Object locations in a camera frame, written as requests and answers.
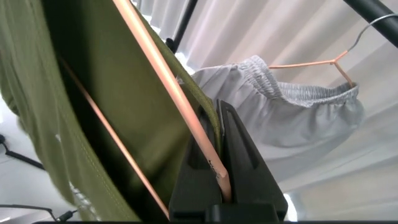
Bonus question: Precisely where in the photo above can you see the pale grey shorts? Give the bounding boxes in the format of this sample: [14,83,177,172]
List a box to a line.
[177,55,366,184]

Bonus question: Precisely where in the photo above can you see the black clothes rack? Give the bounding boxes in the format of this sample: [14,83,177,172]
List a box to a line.
[164,0,398,54]

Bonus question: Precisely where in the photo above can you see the pink clothes hanger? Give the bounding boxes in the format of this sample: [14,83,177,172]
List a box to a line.
[269,14,398,90]
[58,0,233,220]

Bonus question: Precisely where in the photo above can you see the green printed shirt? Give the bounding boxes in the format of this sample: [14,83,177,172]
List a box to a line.
[0,0,223,222]

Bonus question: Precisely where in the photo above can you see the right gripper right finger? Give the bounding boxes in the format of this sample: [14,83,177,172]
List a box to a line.
[216,99,289,222]

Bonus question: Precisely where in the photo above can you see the white curtain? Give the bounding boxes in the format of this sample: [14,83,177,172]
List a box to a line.
[132,0,398,220]

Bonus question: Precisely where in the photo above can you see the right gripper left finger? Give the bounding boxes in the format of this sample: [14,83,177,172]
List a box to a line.
[169,105,224,222]

